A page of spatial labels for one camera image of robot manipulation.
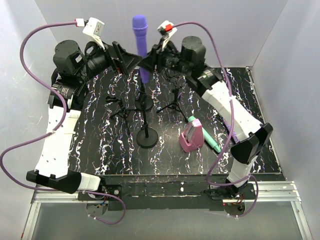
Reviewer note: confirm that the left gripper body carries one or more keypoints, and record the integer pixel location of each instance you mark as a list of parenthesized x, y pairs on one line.
[(117, 62)]

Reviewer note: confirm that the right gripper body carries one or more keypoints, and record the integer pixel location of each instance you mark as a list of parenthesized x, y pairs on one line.
[(159, 55)]

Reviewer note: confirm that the black tripod shock-mount stand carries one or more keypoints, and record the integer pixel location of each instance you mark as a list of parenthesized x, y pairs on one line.
[(172, 76)]

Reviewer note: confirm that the black round-base desk stand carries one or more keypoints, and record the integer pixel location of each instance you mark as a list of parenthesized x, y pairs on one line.
[(146, 100)]

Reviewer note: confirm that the black clamp arm green mic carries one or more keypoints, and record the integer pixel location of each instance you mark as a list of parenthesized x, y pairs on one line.
[(123, 112)]

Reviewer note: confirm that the black clamp arm purple mic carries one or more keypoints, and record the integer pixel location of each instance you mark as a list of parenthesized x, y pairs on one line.
[(146, 137)]

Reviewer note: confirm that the green microphone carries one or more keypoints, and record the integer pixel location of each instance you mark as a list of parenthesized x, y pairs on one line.
[(207, 137)]

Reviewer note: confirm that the glitter purple microphone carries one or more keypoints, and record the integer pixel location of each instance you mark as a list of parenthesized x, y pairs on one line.
[(228, 126)]

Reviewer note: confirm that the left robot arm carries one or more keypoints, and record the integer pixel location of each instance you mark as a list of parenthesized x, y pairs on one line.
[(69, 83)]

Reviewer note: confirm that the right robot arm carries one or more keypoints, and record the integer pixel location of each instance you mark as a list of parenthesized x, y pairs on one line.
[(252, 134)]

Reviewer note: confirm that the pink phone dock stand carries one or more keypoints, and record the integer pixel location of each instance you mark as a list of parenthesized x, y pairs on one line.
[(192, 138)]

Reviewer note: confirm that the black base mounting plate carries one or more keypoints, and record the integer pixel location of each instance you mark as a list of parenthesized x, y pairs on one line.
[(169, 191)]

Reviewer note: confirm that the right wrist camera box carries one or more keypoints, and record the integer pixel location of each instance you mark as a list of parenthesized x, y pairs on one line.
[(167, 30)]

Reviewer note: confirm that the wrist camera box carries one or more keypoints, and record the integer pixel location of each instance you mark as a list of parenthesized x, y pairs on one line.
[(93, 28), (167, 30)]

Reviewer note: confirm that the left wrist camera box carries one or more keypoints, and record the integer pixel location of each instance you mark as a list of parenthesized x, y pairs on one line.
[(93, 28)]

